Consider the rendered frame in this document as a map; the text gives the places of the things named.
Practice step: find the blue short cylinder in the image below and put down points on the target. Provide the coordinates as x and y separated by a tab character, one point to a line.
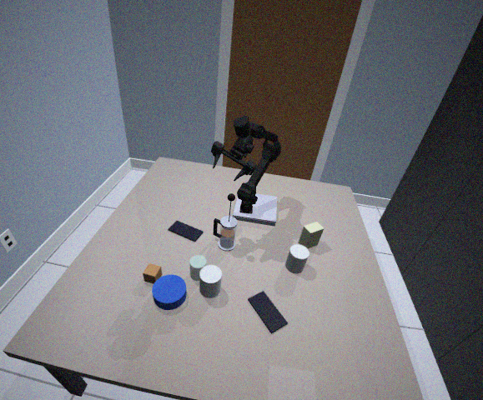
169	292

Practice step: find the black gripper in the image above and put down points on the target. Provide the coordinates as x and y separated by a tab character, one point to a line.
248	167

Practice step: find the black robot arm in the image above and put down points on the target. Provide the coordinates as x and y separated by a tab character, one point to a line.
246	131

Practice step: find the white cylinder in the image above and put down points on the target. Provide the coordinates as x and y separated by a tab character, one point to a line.
297	259
210	281

